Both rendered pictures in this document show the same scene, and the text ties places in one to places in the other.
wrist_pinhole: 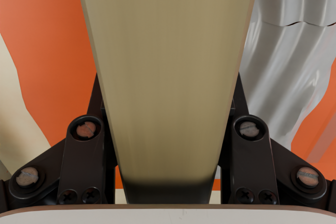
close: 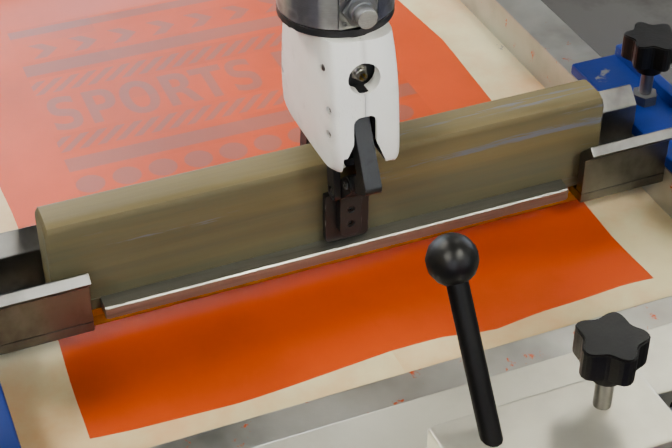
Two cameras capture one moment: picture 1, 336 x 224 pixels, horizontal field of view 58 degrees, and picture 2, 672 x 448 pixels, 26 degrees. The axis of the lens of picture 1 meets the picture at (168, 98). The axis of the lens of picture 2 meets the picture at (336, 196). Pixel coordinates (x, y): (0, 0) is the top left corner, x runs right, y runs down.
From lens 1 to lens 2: 94 cm
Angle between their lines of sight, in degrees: 51
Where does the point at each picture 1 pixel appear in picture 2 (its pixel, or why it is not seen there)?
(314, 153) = not seen: hidden behind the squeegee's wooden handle
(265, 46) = not seen: hidden behind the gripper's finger
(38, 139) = (548, 317)
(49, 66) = (425, 318)
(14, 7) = (374, 340)
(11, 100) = (491, 338)
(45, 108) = (487, 316)
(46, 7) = (364, 324)
